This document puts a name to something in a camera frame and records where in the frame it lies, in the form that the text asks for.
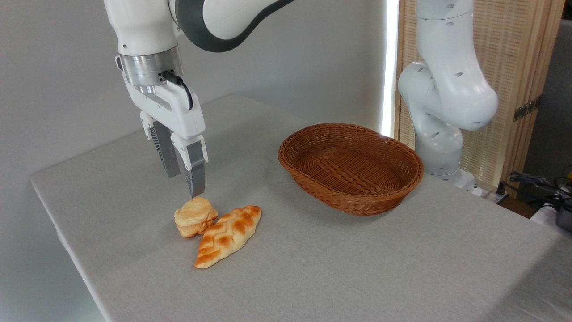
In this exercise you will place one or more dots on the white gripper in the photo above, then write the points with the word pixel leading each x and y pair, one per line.
pixel 178 112

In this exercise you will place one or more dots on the round pale biscuit bread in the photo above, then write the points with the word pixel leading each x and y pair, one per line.
pixel 194 217

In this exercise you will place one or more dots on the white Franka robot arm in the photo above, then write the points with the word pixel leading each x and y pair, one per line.
pixel 447 67

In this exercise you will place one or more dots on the braided golden bread loaf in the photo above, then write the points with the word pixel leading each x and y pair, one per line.
pixel 228 235

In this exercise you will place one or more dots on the brown oval wicker basket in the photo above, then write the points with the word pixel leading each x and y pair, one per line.
pixel 351 170

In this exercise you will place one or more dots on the grey tablecloth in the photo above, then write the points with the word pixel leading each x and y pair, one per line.
pixel 357 268

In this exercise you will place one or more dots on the white power strip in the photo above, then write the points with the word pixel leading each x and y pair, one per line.
pixel 489 193

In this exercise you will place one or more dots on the wooden slatted folding screen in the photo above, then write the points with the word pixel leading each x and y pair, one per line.
pixel 509 44

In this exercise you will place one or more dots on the dark metal screen hinge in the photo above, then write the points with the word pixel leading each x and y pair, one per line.
pixel 527 108

